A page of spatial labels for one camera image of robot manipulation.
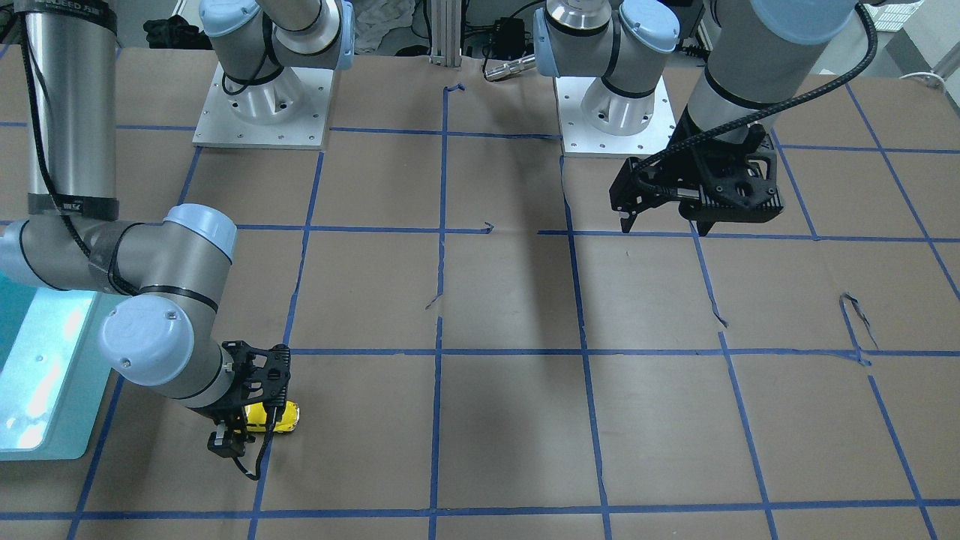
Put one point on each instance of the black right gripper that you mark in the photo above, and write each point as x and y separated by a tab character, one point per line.
223	415

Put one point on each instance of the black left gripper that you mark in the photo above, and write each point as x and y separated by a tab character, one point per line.
691	166

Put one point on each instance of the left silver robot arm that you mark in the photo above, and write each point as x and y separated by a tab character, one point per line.
754	71

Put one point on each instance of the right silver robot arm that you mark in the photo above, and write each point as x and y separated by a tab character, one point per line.
173	274

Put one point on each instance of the light blue plastic bin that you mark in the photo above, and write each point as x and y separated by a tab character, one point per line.
53	376

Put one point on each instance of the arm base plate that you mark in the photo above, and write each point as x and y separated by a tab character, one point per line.
596	123
290	112

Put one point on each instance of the aluminium frame post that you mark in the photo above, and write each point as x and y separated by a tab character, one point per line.
446	32

